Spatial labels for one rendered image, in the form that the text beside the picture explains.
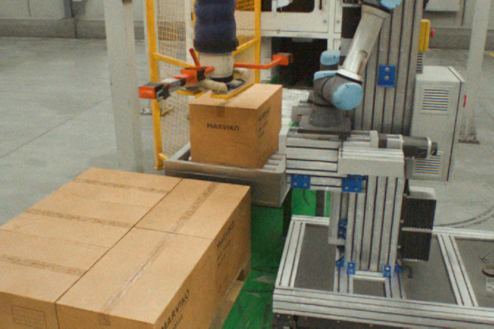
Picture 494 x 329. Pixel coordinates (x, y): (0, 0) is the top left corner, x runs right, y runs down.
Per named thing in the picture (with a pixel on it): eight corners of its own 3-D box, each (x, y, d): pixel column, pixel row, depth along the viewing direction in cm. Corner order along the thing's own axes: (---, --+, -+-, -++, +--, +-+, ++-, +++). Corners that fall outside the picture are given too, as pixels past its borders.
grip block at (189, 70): (188, 78, 251) (187, 65, 249) (206, 79, 248) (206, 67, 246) (179, 81, 244) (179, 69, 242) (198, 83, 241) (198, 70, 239)
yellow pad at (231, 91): (237, 84, 284) (237, 74, 283) (254, 85, 281) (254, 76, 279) (209, 98, 255) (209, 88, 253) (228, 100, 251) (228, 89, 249)
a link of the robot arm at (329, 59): (314, 77, 269) (315, 51, 265) (328, 73, 279) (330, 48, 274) (334, 80, 262) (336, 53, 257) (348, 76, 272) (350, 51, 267)
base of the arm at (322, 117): (342, 118, 233) (344, 97, 230) (342, 128, 219) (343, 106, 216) (309, 117, 236) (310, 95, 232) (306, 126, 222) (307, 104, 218)
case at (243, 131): (225, 137, 360) (224, 81, 347) (281, 143, 349) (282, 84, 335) (190, 168, 306) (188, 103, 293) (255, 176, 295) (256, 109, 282)
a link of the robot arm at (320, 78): (331, 96, 231) (334, 66, 227) (347, 103, 219) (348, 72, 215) (307, 98, 228) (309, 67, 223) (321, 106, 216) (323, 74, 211)
